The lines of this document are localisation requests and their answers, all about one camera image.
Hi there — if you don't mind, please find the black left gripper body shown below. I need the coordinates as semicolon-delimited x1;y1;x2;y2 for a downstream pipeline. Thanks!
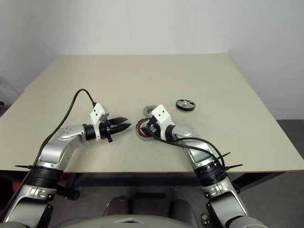
100;119;115;143

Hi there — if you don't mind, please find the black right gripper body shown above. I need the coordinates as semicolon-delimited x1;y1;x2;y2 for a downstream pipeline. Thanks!
145;117;165;139

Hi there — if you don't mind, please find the grey round disc object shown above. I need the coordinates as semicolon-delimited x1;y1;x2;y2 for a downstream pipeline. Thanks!
135;118;155;141

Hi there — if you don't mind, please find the grey round motor lid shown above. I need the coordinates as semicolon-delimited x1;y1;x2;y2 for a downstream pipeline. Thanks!
142;104;156;117

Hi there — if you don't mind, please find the black silver spoked rotor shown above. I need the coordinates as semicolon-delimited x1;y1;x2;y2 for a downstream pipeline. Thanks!
175;98;196;112

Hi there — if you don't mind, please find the black caster wheel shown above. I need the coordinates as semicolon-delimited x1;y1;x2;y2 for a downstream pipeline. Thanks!
67;189;80;200

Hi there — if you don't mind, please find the dark rounded shape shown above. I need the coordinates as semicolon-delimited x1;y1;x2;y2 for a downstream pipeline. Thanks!
106;196;130;217

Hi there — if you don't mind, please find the grey robot torso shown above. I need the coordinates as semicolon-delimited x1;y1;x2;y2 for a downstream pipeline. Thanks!
56;214;228;228

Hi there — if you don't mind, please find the red object under table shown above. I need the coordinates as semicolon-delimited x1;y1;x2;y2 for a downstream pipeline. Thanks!
9;180;24;191

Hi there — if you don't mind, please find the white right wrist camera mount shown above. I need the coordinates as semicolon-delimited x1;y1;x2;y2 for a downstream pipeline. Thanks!
151;104;175;141

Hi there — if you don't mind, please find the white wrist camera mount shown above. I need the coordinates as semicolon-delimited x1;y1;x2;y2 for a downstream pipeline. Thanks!
151;104;175;141
90;103;110;143

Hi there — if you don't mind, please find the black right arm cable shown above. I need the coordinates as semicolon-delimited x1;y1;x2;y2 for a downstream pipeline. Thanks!
148;132;226;171

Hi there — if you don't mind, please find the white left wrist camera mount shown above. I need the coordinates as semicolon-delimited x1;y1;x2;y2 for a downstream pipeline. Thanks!
90;103;110;143

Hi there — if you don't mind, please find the black table frame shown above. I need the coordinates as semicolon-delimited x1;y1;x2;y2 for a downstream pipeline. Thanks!
0;170;287;200

